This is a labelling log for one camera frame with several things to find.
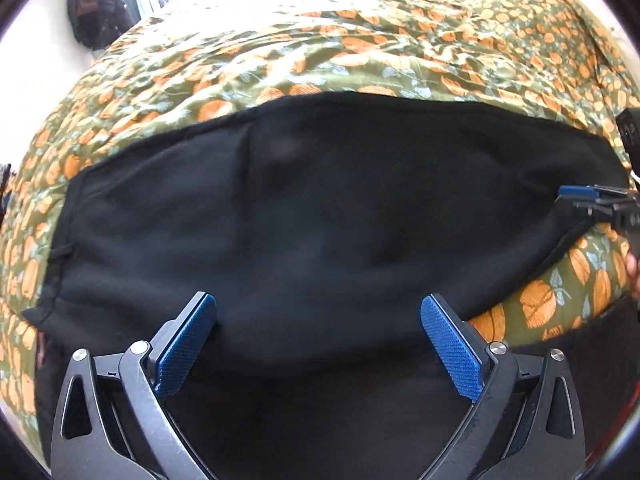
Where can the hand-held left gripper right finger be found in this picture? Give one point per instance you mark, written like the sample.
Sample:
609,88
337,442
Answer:
452,350

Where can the green orange printed blanket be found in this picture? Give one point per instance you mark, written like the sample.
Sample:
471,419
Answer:
350,50

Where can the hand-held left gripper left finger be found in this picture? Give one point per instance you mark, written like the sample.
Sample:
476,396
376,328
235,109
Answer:
185,345

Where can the person's right hand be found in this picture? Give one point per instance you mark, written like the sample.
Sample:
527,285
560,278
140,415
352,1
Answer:
633,270

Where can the black pants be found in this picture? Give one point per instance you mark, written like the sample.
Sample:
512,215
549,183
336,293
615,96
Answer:
300,210

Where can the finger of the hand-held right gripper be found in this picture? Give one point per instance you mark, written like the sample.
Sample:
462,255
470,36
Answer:
592,207
575,191

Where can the dark hanging clothes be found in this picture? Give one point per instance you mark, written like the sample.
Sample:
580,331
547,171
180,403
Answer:
95,15

